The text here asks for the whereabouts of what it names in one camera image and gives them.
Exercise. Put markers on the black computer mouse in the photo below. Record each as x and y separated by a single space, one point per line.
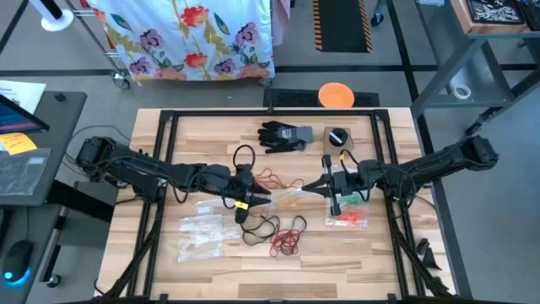
17 259

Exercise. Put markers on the yellow sticky note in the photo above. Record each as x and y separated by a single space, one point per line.
17 143

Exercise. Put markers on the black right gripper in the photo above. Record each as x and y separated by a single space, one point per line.
346 181

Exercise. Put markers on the black tape roll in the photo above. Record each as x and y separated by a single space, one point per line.
338 137

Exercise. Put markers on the white tape roll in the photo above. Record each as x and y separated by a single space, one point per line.
452 90

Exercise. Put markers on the green rubber band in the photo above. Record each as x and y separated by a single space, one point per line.
358 197
350 200

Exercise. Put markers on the person's foot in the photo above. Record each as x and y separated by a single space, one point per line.
376 19

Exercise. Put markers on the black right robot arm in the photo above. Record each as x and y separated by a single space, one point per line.
430 164

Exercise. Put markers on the white round pole base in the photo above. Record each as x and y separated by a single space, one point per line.
57 23

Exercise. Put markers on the dark grey work glove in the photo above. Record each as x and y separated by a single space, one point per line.
274 145

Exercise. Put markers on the red rubber band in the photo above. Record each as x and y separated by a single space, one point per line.
270 179
293 184
259 213
278 249
289 247

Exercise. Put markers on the brown cardboard box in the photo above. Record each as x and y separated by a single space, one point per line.
327 150

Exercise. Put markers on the spare black gripper finger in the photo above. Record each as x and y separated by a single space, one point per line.
423 246
431 261
439 285

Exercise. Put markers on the dark computer monitor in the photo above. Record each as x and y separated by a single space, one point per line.
17 118

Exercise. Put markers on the metal garment rack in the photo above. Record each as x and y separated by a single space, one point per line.
121 80

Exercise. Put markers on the black hazard-striped floor mat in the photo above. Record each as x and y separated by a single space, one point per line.
341 25

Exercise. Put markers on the white floral cloth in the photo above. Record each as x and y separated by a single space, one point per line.
185 38

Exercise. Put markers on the black desk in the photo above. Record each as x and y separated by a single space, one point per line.
63 126

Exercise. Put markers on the orange round disc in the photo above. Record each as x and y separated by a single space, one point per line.
336 95

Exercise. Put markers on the grey metal table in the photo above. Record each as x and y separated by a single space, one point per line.
455 63

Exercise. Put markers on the white paper sheet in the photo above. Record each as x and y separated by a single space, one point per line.
25 95

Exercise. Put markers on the long orange rubber band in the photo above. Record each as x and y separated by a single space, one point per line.
350 216

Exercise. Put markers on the black tray with white parts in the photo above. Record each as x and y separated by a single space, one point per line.
493 12

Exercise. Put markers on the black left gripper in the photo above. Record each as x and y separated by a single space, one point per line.
242 186

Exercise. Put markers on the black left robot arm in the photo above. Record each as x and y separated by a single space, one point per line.
169 173

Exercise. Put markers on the small looped orange rubber band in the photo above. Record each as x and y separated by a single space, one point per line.
358 217

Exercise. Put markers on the black rubber floor mat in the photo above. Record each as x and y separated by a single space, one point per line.
291 99

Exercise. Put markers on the pale pink cloth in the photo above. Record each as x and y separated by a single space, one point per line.
280 21

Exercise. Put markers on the grey rolling desk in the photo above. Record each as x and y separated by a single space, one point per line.
25 219

